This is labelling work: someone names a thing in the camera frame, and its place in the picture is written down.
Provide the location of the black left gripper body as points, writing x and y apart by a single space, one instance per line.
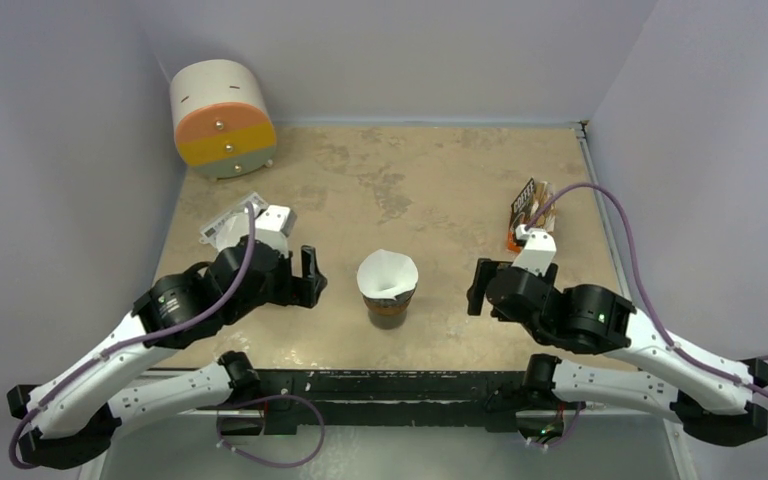
276 290

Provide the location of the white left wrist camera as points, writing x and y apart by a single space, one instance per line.
273 227

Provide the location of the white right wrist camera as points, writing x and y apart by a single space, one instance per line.
538 249

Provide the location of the white round drawer cabinet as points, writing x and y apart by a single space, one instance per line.
221 126

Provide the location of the clear plastic filter packet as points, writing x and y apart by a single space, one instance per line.
208 232

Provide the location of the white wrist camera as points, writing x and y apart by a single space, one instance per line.
538 249
273 227

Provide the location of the orange coffee filter box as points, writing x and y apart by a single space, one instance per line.
524 209

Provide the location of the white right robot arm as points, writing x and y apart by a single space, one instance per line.
711 397

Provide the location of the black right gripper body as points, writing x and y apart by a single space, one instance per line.
486 288

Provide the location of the grey glass carafe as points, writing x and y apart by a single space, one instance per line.
387 322

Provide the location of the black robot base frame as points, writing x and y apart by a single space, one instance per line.
396 398

